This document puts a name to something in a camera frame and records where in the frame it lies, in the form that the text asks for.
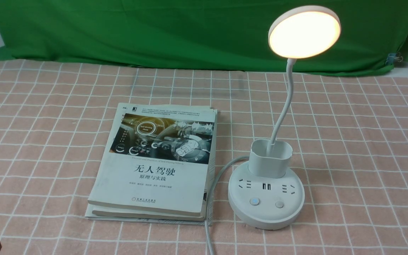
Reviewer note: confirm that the white desk lamp with sockets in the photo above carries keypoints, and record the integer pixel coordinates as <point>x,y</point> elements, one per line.
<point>264,192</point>

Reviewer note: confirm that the self-driving textbook on top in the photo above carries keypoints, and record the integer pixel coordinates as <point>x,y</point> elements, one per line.
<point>158,163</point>

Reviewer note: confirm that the green backdrop cloth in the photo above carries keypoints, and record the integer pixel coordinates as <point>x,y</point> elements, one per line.
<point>198,34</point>

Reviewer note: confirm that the pink checkered tablecloth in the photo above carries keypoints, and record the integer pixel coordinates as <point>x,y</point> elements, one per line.
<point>349,136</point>

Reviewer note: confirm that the blue binder clip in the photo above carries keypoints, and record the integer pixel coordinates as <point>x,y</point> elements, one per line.
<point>392,58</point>

